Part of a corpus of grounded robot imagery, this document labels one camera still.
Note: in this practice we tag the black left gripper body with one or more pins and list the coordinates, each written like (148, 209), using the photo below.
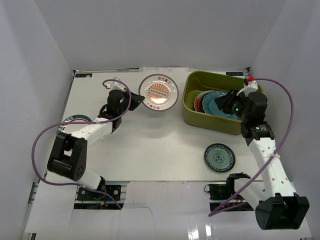
(131, 100)

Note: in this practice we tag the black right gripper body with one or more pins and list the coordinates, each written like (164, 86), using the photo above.
(239, 109)

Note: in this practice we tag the teal scalloped plate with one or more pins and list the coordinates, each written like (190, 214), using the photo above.
(210, 107)

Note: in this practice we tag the white plate orange sunburst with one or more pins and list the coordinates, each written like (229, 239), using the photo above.
(160, 92)

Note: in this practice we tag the red teal floral plate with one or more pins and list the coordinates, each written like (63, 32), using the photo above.
(197, 105)

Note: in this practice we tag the small blue white dish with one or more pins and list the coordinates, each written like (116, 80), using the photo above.
(219, 157)

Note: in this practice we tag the white plate teal red rings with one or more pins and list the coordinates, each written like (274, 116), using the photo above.
(75, 120)

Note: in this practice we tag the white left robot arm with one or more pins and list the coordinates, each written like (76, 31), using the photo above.
(68, 157)

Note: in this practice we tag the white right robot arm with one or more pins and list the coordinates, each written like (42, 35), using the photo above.
(277, 206)

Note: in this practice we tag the olive green plastic bin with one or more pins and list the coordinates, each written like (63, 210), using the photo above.
(202, 81)

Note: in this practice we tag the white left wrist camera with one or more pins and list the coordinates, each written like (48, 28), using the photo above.
(113, 84)

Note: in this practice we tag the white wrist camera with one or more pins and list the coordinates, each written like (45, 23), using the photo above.
(113, 84)
(249, 86)

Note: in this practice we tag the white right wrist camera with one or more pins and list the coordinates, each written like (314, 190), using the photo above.
(249, 86)

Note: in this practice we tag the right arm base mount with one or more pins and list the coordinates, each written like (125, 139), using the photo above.
(219, 192)

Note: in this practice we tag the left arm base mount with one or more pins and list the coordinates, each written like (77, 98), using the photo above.
(88, 200)

